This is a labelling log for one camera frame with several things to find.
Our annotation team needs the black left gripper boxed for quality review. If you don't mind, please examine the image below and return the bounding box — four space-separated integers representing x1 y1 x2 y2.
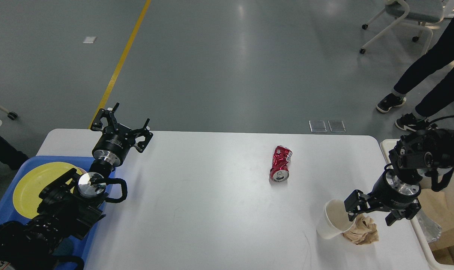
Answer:
90 103 153 167

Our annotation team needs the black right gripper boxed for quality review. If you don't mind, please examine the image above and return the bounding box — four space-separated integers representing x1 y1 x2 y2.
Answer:
344 169 421 226

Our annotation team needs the brown paper ball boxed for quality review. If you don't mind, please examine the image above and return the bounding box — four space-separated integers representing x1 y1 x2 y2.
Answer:
342 214 379 245

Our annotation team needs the white paper cup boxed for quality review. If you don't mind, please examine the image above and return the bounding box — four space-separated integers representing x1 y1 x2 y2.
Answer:
316 199 355 239

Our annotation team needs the brown paper bag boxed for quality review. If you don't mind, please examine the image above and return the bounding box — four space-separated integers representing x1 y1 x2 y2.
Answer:
418 189 454 251

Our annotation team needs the crushed red soda can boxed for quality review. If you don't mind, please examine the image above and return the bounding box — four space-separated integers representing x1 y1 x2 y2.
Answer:
269 145 293 182

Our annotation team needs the yellow plastic plate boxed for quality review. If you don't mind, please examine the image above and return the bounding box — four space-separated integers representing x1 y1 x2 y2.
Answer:
12 161 86 219

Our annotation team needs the aluminium foil tray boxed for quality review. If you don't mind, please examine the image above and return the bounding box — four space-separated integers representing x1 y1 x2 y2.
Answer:
416 210 442 244

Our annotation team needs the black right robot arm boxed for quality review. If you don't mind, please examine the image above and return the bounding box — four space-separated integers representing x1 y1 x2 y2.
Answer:
344 120 454 226

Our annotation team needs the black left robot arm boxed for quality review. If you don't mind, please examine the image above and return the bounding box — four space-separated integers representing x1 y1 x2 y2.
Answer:
0 103 153 270

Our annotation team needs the beige plastic bin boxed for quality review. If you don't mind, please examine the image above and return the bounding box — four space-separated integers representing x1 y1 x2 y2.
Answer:
380 139 454 270

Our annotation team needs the floor socket plate right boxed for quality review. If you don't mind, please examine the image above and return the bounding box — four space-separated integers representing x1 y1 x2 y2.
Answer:
328 120 346 133

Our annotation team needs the floor socket plate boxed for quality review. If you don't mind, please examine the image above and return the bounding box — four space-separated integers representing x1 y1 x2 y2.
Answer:
328 120 346 133
309 120 328 133

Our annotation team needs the floor socket plate left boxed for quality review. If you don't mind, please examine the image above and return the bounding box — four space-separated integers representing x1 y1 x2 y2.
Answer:
309 120 328 133

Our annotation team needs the white chair leg with caster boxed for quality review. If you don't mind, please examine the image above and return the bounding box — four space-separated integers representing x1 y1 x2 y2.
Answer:
0 104 18 121

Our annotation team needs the person at left edge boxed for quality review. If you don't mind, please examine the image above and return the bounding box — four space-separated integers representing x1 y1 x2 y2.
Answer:
0 136 29 171

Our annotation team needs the person in black trousers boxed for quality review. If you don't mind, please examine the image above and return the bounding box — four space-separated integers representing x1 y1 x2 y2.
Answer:
376 17 454 132

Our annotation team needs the white grey office chair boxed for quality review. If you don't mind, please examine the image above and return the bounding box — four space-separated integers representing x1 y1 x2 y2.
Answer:
359 0 445 56

